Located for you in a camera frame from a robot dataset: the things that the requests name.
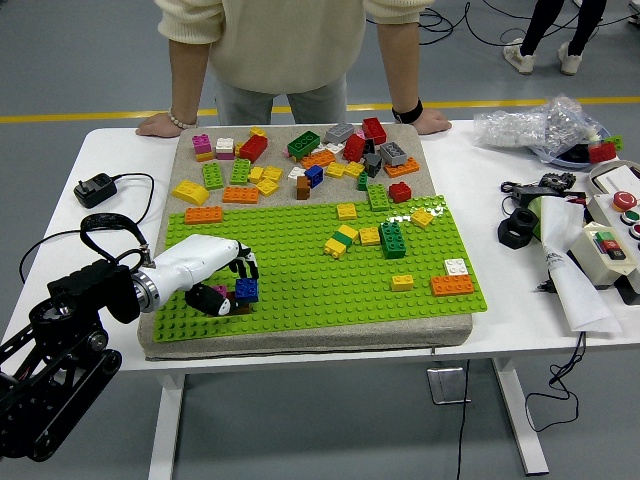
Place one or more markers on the person's left hand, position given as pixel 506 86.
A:
pixel 432 122

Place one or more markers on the person's right hand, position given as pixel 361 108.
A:
pixel 157 127

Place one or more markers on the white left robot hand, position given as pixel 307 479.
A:
pixel 190 257

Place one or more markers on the pink toy brick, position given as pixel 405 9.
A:
pixel 219 289
pixel 359 133

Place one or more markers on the blue toy brick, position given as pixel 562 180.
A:
pixel 247 290
pixel 314 176

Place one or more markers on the green studded baseplate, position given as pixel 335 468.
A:
pixel 300 287

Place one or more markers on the person's left forearm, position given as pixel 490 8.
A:
pixel 400 65

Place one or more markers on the person's right forearm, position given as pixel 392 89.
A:
pixel 187 75

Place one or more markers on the long orange toy brick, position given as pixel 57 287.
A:
pixel 452 285
pixel 204 215
pixel 318 159
pixel 240 195
pixel 403 168

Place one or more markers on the pink and yellow brick stack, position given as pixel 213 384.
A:
pixel 202 146

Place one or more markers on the long grey toy brick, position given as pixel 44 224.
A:
pixel 339 131
pixel 393 153

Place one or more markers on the long red toy brick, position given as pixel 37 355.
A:
pixel 253 148
pixel 374 130

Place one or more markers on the yellow curved toy brick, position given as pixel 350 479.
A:
pixel 190 192

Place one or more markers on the black toy brick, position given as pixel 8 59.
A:
pixel 369 145

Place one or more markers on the white and pink brick stack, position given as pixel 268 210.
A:
pixel 225 148

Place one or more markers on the dark grey angled brick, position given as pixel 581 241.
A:
pixel 372 164

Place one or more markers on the lime green toy brick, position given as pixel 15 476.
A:
pixel 616 142
pixel 240 171
pixel 213 175

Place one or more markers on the square red toy brick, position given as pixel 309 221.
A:
pixel 400 192

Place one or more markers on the small yellow toy brick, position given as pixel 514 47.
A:
pixel 238 148
pixel 258 131

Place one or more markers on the small green and white brick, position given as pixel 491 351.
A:
pixel 362 181

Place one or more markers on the white toy brick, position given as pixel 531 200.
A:
pixel 296 173
pixel 334 147
pixel 456 267

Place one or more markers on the long dark green brick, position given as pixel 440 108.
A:
pixel 303 144
pixel 392 240

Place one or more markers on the tall brown toy brick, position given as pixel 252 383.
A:
pixel 302 189

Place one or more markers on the yellow and green brick stack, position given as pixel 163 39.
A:
pixel 341 242

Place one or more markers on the black wristwatch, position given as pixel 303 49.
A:
pixel 407 114

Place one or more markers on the yellow floor tape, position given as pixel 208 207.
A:
pixel 500 104

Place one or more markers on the black power adapter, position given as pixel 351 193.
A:
pixel 95 190

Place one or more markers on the clear bubble wrap bag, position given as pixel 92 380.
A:
pixel 530 126

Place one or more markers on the black power supply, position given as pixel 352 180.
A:
pixel 527 193

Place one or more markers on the black gear wheel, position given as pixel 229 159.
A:
pixel 557 179

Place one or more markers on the person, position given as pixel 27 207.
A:
pixel 285 45
pixel 537 25

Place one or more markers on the clear blue-rimmed container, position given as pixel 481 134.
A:
pixel 570 164

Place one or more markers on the white table leg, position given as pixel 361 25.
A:
pixel 167 430
pixel 522 425

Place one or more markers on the grey-brown mat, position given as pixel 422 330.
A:
pixel 350 337

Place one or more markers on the white button control box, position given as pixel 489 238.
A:
pixel 607 206

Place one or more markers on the white oval case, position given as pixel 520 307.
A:
pixel 620 175

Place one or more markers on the small black plug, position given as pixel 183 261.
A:
pixel 545 286

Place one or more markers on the white paper sheet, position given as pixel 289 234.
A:
pixel 580 293

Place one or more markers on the metal floor plate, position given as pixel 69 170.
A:
pixel 447 384

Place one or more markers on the white switch box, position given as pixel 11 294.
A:
pixel 590 256

